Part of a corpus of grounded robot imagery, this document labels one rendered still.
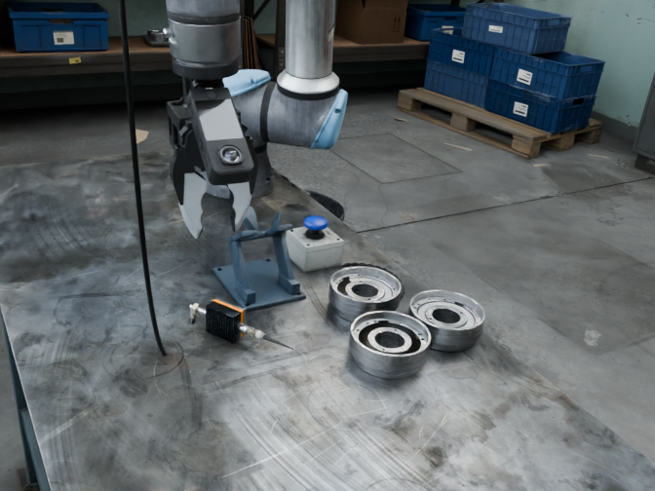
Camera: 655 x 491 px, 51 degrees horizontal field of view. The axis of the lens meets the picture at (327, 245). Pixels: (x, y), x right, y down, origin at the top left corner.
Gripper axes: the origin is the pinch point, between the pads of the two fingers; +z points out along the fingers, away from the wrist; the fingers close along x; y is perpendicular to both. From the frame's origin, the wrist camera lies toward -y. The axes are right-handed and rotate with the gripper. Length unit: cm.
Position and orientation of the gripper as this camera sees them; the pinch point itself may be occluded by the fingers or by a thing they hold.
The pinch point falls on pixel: (217, 228)
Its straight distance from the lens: 83.3
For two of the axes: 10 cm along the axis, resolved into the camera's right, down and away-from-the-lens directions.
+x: -9.1, 1.8, -3.8
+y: -4.2, -4.8, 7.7
